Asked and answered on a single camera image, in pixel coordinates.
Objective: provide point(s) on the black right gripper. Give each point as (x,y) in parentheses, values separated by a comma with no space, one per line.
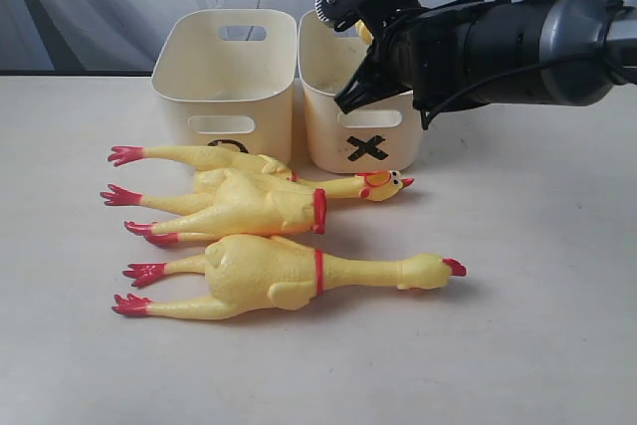
(414,49)

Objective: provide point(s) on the headless yellow rubber chicken body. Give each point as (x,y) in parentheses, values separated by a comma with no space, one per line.
(238,206)

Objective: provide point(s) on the yellow rubber chicken face down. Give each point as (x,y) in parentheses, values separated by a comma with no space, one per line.
(247,273)

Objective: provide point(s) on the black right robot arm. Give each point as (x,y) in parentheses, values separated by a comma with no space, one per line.
(472,53)

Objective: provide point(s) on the cream bin with X mark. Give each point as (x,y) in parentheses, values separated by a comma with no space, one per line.
(382,136)

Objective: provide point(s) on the cream bin with circle mark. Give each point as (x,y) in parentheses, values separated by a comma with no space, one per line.
(226,77)

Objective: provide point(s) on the yellow rubber chicken facing up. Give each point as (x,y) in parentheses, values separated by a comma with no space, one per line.
(207,160)

